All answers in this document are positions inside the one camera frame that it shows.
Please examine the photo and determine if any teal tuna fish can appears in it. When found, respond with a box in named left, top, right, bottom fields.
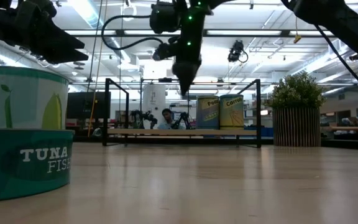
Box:
left=0, top=128, right=75, bottom=203

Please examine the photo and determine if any yellow carrots can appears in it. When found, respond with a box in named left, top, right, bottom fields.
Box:
left=219, top=93, right=245, bottom=131

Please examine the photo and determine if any person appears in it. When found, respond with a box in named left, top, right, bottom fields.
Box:
left=156, top=108, right=186, bottom=131

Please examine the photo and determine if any black right camera cable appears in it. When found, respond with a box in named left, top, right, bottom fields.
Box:
left=101, top=14, right=165, bottom=51

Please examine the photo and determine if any black monitor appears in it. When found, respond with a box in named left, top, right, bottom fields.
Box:
left=66, top=91, right=112, bottom=120

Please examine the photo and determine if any blue and yellow peas can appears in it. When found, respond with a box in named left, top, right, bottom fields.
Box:
left=196, top=95, right=221, bottom=130

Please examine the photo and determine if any black wire shelf rack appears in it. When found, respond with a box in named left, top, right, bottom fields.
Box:
left=101, top=78, right=262, bottom=149

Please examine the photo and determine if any white cylindrical tank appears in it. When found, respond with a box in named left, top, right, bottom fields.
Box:
left=142, top=83, right=167, bottom=130

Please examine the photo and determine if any yellow hanging tag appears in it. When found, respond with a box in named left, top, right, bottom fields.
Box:
left=293, top=17, right=303, bottom=44

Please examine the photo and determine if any overhead LED light bar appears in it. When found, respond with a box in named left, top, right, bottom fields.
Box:
left=63, top=29, right=335, bottom=39

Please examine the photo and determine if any black hanging cable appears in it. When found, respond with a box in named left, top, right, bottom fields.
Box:
left=86, top=0, right=104, bottom=93

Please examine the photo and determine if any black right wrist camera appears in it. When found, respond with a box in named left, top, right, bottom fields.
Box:
left=152, top=41, right=180, bottom=62

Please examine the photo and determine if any wooden background table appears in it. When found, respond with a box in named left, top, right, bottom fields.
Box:
left=328, top=125, right=358, bottom=141

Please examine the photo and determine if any white vegetable print can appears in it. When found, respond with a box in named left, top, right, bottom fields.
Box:
left=0, top=65, right=70, bottom=131

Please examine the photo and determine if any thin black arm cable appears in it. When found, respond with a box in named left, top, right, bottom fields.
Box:
left=314, top=24, right=358, bottom=103

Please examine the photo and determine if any black overhead camera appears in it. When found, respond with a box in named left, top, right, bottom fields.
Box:
left=227, top=39, right=249, bottom=64

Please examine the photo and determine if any potted plant in ribbed pot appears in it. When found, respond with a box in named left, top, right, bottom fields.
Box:
left=265, top=71, right=328, bottom=148

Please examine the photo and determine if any yellow hanging cord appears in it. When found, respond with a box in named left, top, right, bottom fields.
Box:
left=87, top=0, right=109, bottom=138

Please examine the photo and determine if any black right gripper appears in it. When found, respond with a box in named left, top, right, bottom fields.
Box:
left=171, top=29, right=206, bottom=96

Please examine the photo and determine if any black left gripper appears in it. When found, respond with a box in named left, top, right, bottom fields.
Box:
left=9, top=0, right=90, bottom=65

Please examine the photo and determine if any blue storage bin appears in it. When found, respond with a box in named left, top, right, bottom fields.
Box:
left=244, top=126, right=275, bottom=138

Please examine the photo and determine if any white cable ring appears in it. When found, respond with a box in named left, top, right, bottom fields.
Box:
left=121, top=2, right=139, bottom=22

